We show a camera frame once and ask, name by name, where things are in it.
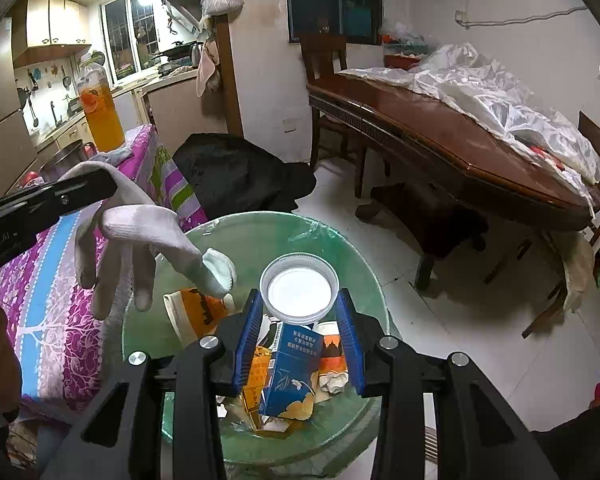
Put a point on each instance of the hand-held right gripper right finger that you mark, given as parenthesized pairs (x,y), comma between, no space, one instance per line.
(351,342)

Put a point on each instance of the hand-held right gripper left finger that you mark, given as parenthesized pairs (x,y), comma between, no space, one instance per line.
(247,337)

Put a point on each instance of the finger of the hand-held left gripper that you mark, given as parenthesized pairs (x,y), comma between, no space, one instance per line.
(75,191)

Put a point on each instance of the white plastic lid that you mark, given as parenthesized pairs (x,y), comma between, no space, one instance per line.
(300,290)

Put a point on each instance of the trash bin with green bag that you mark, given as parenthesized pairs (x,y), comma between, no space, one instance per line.
(260,240)

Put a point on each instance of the brown print paper cup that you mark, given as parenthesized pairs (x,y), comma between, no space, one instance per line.
(330,347)

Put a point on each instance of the metal pot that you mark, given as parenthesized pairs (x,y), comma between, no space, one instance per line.
(65,160)

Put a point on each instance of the crumpled paper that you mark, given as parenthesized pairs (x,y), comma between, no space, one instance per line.
(332,381)

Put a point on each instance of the yellow carton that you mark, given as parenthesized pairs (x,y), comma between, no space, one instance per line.
(257,385)

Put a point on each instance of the blue cigarette box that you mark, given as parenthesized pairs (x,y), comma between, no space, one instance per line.
(287,375)

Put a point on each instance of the orange and white paper cup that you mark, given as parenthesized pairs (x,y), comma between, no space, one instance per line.
(195,315)

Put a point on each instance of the orange drink bottle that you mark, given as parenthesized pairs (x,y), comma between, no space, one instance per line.
(102,120)

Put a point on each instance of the grey refrigerator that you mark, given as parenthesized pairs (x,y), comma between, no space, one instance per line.
(2,125)

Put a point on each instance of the purple floral tablecloth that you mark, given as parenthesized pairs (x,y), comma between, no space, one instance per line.
(55,320)

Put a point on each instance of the dark stool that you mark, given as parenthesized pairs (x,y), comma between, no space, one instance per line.
(430,220)

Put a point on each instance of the black cloth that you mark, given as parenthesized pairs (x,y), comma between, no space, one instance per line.
(240,175)

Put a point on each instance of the kitchen window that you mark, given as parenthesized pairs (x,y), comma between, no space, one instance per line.
(130,35)

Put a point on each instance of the black wok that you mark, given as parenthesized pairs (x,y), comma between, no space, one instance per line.
(176,50)

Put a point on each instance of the hanging pink cloth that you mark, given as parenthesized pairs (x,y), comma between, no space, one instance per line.
(207,70)

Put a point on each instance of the metal kettle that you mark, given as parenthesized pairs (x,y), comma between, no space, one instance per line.
(197,54)

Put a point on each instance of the range hood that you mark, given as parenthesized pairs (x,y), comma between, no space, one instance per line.
(177,10)

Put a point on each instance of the wooden dining table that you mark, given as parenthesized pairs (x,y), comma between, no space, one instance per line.
(430,140)

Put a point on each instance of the white plastic sheet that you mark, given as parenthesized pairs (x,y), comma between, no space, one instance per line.
(480,90)

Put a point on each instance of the red bowl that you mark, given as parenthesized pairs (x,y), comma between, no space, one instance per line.
(402,60)

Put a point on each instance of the pile of plastic bags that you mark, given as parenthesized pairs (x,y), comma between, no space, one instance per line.
(405,37)

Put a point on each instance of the dark window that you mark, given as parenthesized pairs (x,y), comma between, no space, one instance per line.
(330,0)

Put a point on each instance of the wall cabinet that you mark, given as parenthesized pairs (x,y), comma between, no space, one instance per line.
(50,25)

